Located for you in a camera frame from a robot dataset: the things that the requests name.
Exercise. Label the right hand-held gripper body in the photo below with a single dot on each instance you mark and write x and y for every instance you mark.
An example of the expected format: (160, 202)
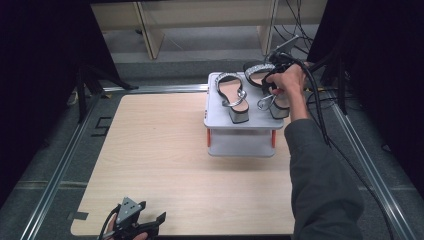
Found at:
(281, 61)

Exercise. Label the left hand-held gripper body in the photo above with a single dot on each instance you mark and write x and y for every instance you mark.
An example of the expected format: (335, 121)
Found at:
(128, 216)

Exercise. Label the black silver heeled sandal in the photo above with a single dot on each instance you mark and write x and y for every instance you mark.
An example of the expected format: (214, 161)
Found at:
(258, 70)
(231, 90)

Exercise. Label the white two-tier shoe rack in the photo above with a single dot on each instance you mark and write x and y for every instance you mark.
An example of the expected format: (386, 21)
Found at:
(240, 143)

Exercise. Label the person's left hand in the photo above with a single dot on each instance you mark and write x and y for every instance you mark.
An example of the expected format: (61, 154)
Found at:
(138, 236)

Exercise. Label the person's right hand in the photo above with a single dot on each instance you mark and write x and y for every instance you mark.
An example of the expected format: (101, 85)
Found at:
(291, 83)

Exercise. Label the black tripod stand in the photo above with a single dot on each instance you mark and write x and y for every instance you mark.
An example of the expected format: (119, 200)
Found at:
(340, 83)
(81, 96)

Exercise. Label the black curtain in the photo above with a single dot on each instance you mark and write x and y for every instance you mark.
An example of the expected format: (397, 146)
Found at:
(383, 66)
(36, 83)

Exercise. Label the light wooden bench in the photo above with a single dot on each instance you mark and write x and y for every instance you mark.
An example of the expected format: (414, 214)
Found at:
(150, 33)

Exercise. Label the metal floor rail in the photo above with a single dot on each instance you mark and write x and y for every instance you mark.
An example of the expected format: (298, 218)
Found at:
(56, 173)
(156, 88)
(370, 170)

